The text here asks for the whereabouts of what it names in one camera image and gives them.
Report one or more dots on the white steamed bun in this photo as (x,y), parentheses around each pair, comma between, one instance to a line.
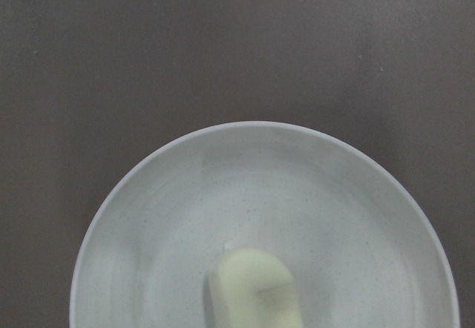
(250,287)

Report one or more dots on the cream round plate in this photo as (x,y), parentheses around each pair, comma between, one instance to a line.
(361,250)

